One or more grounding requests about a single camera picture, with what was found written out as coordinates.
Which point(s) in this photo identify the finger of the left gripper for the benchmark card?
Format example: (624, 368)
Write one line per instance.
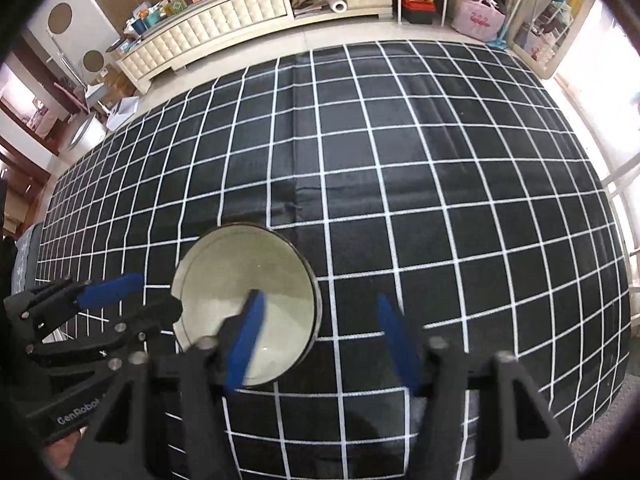
(137, 327)
(51, 304)

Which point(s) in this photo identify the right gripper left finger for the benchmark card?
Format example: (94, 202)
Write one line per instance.
(215, 367)

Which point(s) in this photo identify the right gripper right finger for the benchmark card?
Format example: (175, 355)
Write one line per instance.
(438, 373)

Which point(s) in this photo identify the floral patterned green bowl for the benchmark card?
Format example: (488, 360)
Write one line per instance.
(219, 270)

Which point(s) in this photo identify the grey sofa cover with crown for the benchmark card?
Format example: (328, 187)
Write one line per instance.
(25, 264)

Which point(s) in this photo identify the black white grid tablecloth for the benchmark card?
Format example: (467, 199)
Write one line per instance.
(440, 175)

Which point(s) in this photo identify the pink bag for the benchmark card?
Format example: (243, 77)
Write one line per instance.
(479, 19)

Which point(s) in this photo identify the white paper roll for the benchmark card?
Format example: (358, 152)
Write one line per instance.
(337, 6)

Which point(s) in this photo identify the cream tufted tv cabinet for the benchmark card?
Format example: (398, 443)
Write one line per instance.
(210, 26)

